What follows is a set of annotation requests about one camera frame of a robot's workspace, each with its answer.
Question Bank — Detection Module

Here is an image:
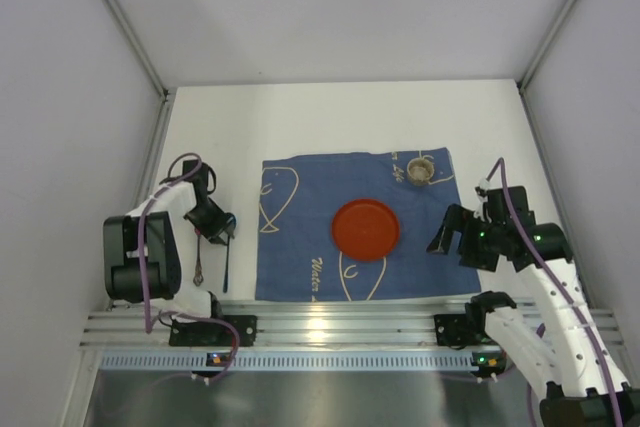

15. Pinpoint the pink metallic fork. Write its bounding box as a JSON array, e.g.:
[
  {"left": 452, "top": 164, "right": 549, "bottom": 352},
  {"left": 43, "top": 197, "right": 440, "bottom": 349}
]
[{"left": 193, "top": 230, "right": 204, "bottom": 287}]

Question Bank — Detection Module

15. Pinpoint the red round plate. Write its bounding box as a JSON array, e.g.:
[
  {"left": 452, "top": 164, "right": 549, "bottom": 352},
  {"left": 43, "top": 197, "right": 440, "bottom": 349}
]
[{"left": 331, "top": 198, "right": 400, "bottom": 262}]

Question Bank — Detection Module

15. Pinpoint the perforated cable duct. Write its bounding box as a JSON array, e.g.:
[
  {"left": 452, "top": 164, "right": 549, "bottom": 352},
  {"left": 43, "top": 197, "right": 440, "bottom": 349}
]
[{"left": 100, "top": 350, "right": 478, "bottom": 372}]

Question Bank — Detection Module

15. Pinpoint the left aluminium frame post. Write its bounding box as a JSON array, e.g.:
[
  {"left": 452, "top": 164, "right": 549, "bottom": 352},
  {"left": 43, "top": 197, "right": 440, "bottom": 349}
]
[{"left": 74, "top": 0, "right": 171, "bottom": 98}]

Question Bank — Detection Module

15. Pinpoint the right aluminium frame post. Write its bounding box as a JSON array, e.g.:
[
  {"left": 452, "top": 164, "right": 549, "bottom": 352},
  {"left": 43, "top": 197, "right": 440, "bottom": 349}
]
[{"left": 519, "top": 0, "right": 614, "bottom": 88}]

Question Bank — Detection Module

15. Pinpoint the blue metallic spoon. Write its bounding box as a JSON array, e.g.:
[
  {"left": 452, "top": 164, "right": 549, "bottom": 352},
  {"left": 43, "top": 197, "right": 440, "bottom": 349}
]
[{"left": 222, "top": 214, "right": 237, "bottom": 293}]

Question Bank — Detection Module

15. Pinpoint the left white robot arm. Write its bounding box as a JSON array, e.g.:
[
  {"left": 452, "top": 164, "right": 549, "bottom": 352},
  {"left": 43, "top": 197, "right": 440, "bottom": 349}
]
[{"left": 102, "top": 153, "right": 237, "bottom": 331}]

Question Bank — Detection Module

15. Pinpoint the aluminium frame post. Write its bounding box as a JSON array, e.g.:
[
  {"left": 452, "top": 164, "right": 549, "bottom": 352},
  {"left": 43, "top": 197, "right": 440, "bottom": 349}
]
[
  {"left": 74, "top": 0, "right": 171, "bottom": 98},
  {"left": 519, "top": 0, "right": 614, "bottom": 88}
]

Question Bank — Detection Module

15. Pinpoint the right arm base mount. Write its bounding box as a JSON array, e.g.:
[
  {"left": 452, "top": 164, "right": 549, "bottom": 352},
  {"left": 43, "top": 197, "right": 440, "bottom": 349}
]
[{"left": 434, "top": 291, "right": 516, "bottom": 350}]

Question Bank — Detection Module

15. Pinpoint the aluminium mounting rail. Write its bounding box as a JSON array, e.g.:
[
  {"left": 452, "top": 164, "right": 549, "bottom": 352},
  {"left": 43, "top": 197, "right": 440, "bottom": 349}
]
[{"left": 80, "top": 299, "right": 465, "bottom": 350}]

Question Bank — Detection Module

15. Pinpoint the blue embroidered cloth placemat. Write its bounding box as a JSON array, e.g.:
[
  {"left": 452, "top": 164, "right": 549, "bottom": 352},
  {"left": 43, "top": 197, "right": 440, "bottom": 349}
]
[{"left": 255, "top": 148, "right": 481, "bottom": 302}]

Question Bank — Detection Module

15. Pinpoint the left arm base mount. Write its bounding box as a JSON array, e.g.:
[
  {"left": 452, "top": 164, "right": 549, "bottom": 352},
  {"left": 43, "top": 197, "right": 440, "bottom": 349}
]
[{"left": 169, "top": 315, "right": 258, "bottom": 347}]

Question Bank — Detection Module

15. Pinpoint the speckled ceramic cup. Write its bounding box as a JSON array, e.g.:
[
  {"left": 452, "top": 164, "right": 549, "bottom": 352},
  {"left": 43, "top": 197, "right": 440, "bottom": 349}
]
[{"left": 406, "top": 157, "right": 435, "bottom": 187}]

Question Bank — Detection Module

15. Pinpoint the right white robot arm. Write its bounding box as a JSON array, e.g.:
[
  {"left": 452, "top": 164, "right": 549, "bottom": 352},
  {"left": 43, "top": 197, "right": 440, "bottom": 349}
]
[{"left": 427, "top": 182, "right": 639, "bottom": 426}]

